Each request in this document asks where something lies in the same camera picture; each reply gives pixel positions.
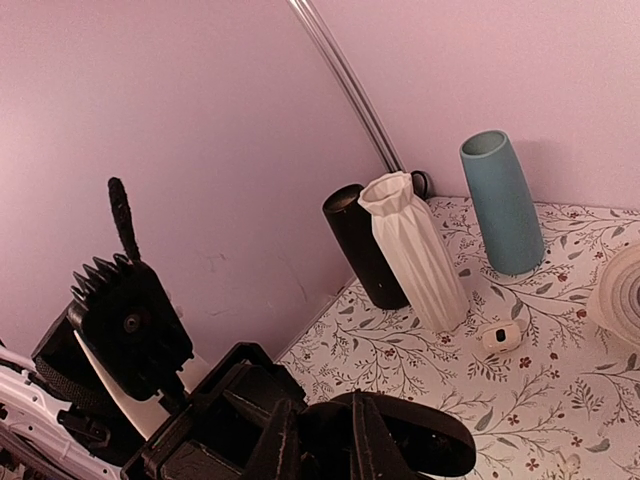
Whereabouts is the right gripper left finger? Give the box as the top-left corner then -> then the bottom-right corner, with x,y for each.
242,400 -> 300,480

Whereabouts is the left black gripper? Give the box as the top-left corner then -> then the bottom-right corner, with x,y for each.
120,342 -> 306,479

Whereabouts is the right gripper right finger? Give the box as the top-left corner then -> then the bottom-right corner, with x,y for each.
350,393 -> 415,480

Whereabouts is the black earbud charging case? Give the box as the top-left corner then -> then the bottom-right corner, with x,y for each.
298,391 -> 477,479

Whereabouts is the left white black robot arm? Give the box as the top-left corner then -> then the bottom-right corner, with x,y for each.
1,342 -> 305,479

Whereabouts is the floral tablecloth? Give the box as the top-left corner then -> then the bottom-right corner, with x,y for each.
282,197 -> 639,479

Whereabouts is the white ribbed vase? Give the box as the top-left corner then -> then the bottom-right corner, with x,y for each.
358,171 -> 469,333

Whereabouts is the black cylinder vase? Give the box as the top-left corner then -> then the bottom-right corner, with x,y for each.
322,184 -> 409,310

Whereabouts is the teal vase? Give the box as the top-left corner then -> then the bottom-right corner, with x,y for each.
459,130 -> 545,275

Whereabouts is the spiral patterned plate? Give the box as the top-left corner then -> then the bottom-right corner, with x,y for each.
586,243 -> 639,348

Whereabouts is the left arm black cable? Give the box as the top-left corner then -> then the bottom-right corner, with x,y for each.
107,176 -> 144,264

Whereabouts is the left aluminium frame post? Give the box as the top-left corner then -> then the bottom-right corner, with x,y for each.
287,0 -> 405,172

